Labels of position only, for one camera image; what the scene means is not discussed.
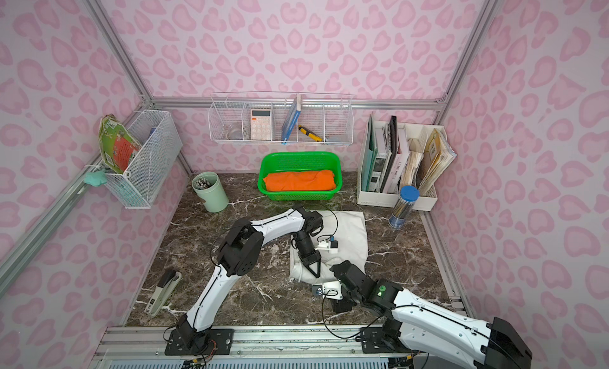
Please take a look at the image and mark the white shorts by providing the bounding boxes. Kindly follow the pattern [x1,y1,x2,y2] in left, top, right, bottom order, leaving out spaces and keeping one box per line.
[290,210,368,285]

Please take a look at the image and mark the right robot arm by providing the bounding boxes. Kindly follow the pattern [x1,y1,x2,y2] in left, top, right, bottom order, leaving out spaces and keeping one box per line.
[330,260,533,368]

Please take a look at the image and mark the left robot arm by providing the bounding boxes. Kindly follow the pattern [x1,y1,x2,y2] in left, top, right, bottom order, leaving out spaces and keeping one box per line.
[176,207,324,353]

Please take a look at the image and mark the orange folded cloth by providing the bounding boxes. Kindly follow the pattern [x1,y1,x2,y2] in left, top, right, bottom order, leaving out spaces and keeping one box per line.
[263,170,336,192]

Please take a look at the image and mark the green plastic basket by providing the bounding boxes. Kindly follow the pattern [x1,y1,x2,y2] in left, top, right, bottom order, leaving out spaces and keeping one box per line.
[258,152,343,201]

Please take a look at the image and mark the clear tube with blue cap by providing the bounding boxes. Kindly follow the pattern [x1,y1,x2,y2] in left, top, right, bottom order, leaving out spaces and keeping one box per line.
[389,186,420,229]

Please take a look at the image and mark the yellow utility knife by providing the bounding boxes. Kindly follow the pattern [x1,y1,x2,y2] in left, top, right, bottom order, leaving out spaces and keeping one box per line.
[298,126,323,142]

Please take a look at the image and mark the teal folder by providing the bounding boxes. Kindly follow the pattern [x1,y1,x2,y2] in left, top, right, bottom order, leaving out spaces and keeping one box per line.
[360,115,377,191]

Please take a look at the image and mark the green pen cup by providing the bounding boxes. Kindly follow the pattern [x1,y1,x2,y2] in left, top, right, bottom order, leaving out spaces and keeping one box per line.
[191,172,228,213]

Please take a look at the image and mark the blue book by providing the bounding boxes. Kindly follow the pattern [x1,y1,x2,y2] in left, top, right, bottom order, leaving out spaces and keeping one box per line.
[281,94,301,142]

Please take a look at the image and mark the white desktop file organizer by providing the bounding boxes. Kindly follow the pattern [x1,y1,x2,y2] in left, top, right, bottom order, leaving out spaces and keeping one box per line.
[357,117,456,211]

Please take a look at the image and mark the white pink calculator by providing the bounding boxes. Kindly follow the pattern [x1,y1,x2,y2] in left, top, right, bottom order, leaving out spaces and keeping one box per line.
[250,109,273,141]

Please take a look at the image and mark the black binder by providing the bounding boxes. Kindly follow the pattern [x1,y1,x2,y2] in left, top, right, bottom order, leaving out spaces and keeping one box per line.
[380,115,398,193]

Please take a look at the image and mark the grey stapler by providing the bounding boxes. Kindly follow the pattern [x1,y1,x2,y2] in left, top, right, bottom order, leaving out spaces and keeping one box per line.
[144,268,182,317]

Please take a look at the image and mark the brown paper envelopes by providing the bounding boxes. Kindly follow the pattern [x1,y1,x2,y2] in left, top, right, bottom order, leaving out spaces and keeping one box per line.
[416,129,458,195]

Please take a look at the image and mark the green red snack bag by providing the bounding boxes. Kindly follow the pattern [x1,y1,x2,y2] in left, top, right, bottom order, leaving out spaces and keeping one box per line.
[98,115,142,174]

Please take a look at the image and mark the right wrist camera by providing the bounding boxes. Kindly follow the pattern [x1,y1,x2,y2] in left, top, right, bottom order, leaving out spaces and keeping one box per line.
[312,281,344,300]

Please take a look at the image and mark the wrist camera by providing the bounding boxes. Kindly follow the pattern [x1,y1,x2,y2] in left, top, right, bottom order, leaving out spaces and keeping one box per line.
[312,281,344,300]
[317,237,339,254]

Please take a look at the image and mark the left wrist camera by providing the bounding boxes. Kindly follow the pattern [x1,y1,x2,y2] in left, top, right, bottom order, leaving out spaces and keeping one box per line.
[317,237,339,254]

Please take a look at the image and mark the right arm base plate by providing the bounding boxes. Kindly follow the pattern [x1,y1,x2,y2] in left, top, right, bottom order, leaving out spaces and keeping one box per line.
[355,327,409,354]

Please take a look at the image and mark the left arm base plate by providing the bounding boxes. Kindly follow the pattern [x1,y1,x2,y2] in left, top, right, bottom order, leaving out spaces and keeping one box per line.
[164,329,235,357]

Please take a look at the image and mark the white mesh wall basket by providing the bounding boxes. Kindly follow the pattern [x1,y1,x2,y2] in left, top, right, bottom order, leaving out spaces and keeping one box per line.
[106,110,182,209]

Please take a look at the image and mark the mint green wall hook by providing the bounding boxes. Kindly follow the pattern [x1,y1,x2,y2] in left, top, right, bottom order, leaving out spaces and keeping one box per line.
[83,170,107,188]

